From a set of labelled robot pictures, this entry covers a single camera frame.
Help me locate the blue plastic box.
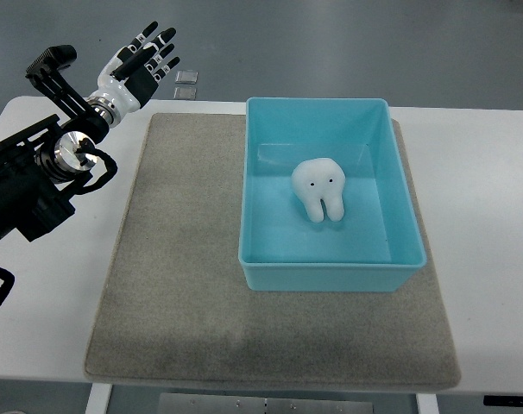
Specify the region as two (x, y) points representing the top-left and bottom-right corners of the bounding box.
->
(238, 97), (427, 292)

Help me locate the right white table leg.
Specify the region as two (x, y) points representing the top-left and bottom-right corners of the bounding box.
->
(416, 393), (439, 414)

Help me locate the lower floor socket plate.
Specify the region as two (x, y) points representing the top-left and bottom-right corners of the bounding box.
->
(173, 86), (197, 100)

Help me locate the upper floor socket plate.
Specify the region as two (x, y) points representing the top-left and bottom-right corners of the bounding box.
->
(175, 70), (198, 85)

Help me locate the floor socket plate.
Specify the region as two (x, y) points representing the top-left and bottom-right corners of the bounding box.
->
(175, 70), (198, 85)
(173, 86), (197, 100)

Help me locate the white table leg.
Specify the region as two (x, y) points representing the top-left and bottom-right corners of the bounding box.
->
(416, 393), (439, 414)
(85, 383), (112, 414)

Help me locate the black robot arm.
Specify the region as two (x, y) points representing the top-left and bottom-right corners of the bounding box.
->
(0, 45), (117, 242)

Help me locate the left white table leg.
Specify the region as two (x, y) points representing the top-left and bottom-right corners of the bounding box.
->
(85, 383), (112, 414)

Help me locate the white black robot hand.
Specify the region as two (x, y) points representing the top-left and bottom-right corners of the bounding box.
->
(86, 22), (180, 128)

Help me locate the black table control panel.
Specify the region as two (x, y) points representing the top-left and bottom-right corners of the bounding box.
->
(483, 395), (523, 408)

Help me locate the grey felt mat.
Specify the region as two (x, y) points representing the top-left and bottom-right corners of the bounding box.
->
(84, 114), (461, 391)

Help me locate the white tooth plush toy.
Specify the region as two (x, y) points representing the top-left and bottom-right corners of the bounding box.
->
(291, 158), (346, 223)

